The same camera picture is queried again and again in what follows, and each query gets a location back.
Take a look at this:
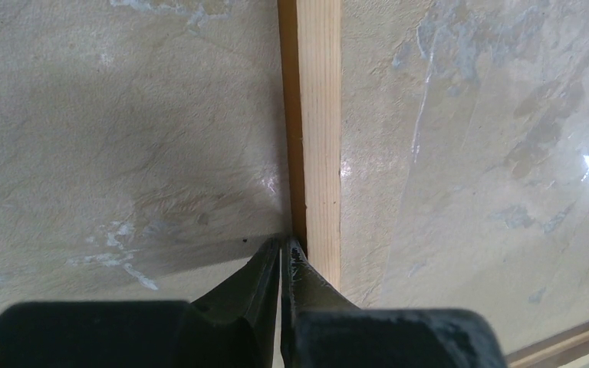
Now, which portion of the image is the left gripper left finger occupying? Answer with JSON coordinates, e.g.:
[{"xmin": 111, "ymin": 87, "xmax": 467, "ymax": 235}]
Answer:
[{"xmin": 0, "ymin": 239, "xmax": 280, "ymax": 367}]

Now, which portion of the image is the clear acrylic sheet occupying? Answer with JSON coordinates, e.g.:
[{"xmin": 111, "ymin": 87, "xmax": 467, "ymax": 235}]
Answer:
[{"xmin": 379, "ymin": 1, "xmax": 589, "ymax": 352}]

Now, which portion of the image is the brown wooden picture frame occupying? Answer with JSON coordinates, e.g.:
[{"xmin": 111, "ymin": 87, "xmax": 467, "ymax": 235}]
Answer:
[{"xmin": 279, "ymin": 1, "xmax": 589, "ymax": 366}]

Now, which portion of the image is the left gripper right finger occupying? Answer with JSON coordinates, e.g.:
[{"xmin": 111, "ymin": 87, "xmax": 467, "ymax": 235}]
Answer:
[{"xmin": 281, "ymin": 238, "xmax": 507, "ymax": 367}]

